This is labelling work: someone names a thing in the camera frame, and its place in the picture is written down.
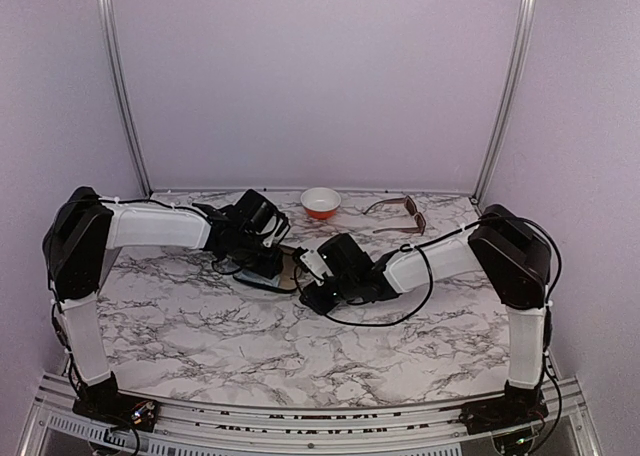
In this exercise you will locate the brown translucent sunglasses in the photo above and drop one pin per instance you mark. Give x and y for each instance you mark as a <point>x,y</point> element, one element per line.
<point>409,209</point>

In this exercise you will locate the aluminium frame post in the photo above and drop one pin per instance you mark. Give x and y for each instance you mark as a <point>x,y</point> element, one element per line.
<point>515,69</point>
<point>109,28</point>

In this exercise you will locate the black woven glasses case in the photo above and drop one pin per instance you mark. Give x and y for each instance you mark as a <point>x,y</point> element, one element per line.
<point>286,276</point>

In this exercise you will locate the white bowl orange outside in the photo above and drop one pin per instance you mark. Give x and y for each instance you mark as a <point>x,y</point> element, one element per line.
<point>320,203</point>

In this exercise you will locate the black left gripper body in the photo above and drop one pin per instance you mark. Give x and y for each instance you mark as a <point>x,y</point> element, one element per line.
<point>249,259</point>

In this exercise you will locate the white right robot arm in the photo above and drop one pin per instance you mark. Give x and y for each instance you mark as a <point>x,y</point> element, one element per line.
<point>516,256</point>

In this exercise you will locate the aluminium frame post right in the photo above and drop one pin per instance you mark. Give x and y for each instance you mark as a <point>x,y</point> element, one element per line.
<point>515,69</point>

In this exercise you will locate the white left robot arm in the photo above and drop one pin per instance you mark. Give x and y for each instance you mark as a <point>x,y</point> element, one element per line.
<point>88,226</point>

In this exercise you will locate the light blue cleaning cloth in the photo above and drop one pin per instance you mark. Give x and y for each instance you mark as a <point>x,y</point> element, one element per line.
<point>249,277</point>

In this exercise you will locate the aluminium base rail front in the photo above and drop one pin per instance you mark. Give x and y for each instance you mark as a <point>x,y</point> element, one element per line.
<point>192,428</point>

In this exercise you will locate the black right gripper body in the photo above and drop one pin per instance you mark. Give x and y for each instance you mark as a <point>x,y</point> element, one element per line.
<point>324,305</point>

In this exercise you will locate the aluminium frame post left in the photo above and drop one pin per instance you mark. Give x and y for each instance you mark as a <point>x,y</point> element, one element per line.
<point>109,28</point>

